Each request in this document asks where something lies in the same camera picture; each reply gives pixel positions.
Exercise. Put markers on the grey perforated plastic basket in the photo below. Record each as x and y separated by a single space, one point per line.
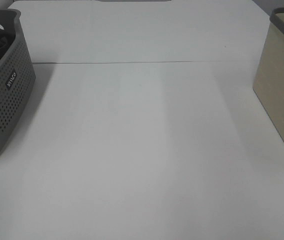
17 76

